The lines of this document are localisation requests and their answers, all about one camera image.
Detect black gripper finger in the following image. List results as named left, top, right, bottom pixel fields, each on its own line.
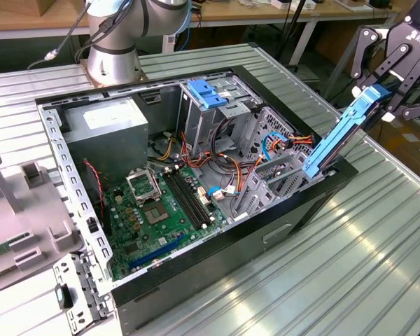
left=383, top=55, right=420, bottom=122
left=349, top=24, right=412, bottom=92

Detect hard disk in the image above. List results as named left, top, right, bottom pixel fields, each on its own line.
left=302, top=83, right=393, bottom=181

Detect grey metal disk bay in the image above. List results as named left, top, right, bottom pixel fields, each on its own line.
left=230, top=106, right=337, bottom=223

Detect brown cardboard box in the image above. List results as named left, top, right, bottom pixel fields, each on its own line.
left=365, top=115, right=420, bottom=176

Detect wooden desk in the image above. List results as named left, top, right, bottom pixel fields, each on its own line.
left=0, top=0, right=403, bottom=39

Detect blue plastic drive rails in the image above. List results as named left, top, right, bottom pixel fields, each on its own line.
left=188, top=80, right=228, bottom=109

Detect grey optical drive cage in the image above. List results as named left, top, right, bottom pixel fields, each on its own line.
left=176, top=75, right=263, bottom=158

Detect black RAM slot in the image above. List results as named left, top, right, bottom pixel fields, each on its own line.
left=174, top=166, right=213, bottom=224
left=166, top=169, right=204, bottom=228
left=170, top=167, right=209, bottom=226
left=162, top=170, right=200, bottom=230

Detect black PC case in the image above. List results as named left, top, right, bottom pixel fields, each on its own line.
left=34, top=64, right=360, bottom=333

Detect CPU socket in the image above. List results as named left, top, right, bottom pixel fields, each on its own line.
left=141, top=201, right=172, bottom=225

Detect green motherboard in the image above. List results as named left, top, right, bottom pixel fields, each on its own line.
left=103, top=164, right=232, bottom=281

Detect metal socket cover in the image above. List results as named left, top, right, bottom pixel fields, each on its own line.
left=125, top=167, right=162, bottom=206

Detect grey power supply unit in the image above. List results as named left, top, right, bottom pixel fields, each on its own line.
left=61, top=97, right=150, bottom=179

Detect blue expansion slot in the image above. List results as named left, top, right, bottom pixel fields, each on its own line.
left=127, top=234, right=186, bottom=272

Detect grey parts rack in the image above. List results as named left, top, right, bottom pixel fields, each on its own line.
left=0, top=146, right=85, bottom=295

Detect green RAM stick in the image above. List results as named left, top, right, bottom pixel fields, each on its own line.
left=0, top=232, right=32, bottom=262

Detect orange red power wire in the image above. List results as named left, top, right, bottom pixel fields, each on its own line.
left=272, top=132, right=316, bottom=151

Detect blue data wire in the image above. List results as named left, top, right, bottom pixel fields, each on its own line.
left=261, top=132, right=284, bottom=162

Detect orange black wire bundle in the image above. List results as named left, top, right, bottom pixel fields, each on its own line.
left=180, top=131, right=263, bottom=211

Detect short light blue wire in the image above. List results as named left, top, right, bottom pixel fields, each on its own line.
left=208, top=187, right=241, bottom=201

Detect yellow black wire bundle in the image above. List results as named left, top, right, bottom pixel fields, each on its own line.
left=152, top=132, right=178, bottom=162

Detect square brown base plate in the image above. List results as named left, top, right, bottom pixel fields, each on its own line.
left=78, top=58, right=146, bottom=88

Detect red black twisted wire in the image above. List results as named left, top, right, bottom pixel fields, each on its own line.
left=83, top=160, right=108, bottom=207

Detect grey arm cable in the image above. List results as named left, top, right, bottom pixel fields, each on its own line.
left=27, top=0, right=94, bottom=71

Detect grey slot cover bracket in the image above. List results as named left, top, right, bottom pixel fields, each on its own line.
left=52, top=251, right=115, bottom=333

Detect black latch handle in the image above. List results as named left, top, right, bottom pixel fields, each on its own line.
left=55, top=283, right=74, bottom=309

